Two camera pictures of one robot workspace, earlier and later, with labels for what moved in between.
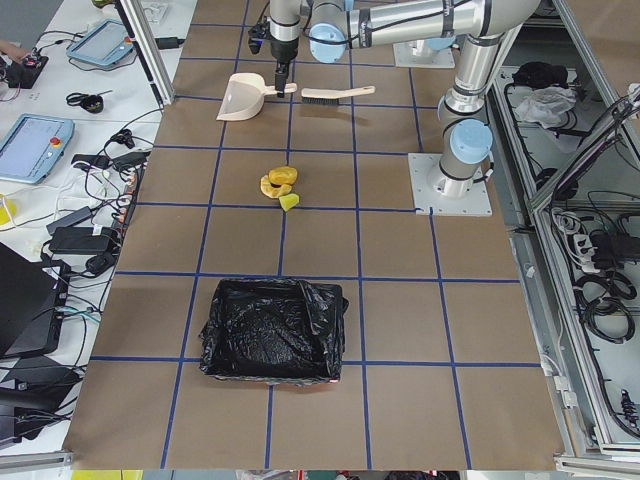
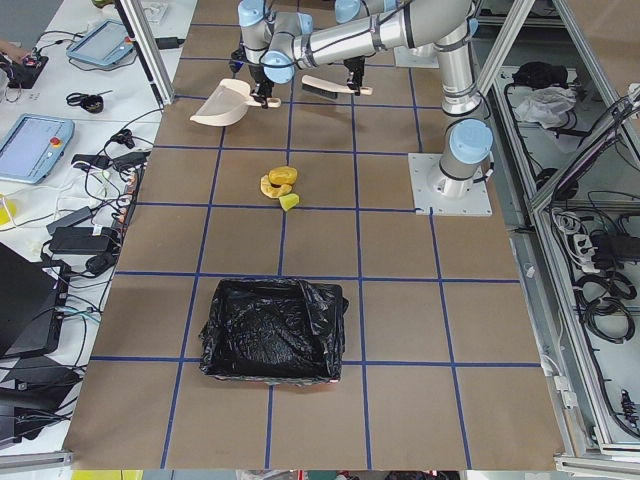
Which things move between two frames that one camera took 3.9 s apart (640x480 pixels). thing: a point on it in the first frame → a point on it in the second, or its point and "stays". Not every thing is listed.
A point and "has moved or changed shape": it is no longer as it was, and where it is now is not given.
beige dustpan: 245,96 has moved or changed shape
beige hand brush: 330,96 has moved or changed shape
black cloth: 532,75 stays
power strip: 127,207 stays
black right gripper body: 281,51 → 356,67
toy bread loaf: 282,175 stays
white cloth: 546,105 stays
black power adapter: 79,240 stays
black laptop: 33,297 stays
